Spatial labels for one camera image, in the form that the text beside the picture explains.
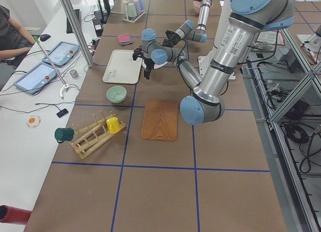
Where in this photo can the blue pastel cup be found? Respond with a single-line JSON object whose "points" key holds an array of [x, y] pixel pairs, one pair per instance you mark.
{"points": [[142, 4]]}

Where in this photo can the fried egg toy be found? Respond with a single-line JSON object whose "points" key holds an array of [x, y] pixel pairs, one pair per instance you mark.
{"points": [[33, 121]]}

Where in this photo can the metal rod with claw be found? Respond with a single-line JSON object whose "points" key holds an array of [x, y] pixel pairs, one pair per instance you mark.
{"points": [[65, 86]]}

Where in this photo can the green pastel cup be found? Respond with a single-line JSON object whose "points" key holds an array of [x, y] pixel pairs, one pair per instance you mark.
{"points": [[131, 11]]}

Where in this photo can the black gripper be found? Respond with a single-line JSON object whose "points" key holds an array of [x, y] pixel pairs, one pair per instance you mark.
{"points": [[147, 65], [171, 37]]}

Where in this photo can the wooden dish rack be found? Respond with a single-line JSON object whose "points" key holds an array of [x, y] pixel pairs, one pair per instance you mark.
{"points": [[92, 136]]}

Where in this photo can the purple pastel cup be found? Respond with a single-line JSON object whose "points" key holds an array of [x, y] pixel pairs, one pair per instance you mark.
{"points": [[137, 6]]}

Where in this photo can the aluminium frame post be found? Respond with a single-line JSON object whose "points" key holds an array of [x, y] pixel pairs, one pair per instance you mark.
{"points": [[69, 11]]}

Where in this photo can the cream bear tray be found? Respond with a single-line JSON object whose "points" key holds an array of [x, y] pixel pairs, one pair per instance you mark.
{"points": [[121, 68]]}

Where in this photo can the seated person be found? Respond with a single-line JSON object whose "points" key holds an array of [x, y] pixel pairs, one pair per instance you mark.
{"points": [[16, 41]]}

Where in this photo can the white wire cup rack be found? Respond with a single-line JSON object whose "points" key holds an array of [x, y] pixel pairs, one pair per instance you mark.
{"points": [[127, 19]]}

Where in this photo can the pink bowl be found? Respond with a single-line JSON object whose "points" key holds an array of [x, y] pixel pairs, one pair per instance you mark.
{"points": [[197, 7]]}

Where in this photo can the lower teach pendant tablet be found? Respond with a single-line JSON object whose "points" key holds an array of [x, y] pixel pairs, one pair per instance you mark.
{"points": [[35, 79]]}

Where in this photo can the beige pastel cup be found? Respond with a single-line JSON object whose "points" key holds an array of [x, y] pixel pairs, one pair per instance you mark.
{"points": [[123, 6]]}

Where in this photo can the black computer mouse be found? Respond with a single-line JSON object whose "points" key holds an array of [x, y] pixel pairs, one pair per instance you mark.
{"points": [[44, 37]]}

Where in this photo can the teach pendant tablet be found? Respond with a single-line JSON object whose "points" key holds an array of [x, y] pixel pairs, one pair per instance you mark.
{"points": [[63, 52], [35, 79]]}

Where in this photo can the dark green mug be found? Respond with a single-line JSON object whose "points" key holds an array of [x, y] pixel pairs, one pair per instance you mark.
{"points": [[64, 134]]}

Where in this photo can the upper teach pendant tablet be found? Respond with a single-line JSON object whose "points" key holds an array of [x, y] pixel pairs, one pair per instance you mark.
{"points": [[63, 52]]}

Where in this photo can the red cylinder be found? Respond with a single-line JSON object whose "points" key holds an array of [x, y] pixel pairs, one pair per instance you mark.
{"points": [[14, 215]]}

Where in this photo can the yellow mug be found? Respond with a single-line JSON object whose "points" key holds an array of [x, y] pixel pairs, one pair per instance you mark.
{"points": [[113, 125]]}

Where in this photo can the white round plate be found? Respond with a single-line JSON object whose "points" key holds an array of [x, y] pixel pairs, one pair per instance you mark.
{"points": [[156, 66]]}

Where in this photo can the small black device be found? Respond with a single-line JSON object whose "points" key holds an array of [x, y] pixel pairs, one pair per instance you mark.
{"points": [[61, 113]]}

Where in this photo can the wooden cutting board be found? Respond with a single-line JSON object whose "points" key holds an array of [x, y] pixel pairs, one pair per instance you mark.
{"points": [[160, 120]]}

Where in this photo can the small metal cylinder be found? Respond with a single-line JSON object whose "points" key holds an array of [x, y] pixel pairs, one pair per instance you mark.
{"points": [[74, 74]]}

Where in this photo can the pink cloth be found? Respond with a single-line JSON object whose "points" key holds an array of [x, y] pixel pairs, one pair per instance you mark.
{"points": [[124, 38]]}

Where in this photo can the green ceramic bowl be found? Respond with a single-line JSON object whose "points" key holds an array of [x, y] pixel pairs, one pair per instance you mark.
{"points": [[116, 94]]}

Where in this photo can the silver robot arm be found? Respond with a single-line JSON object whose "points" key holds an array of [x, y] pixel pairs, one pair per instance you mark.
{"points": [[186, 30], [246, 19]]}

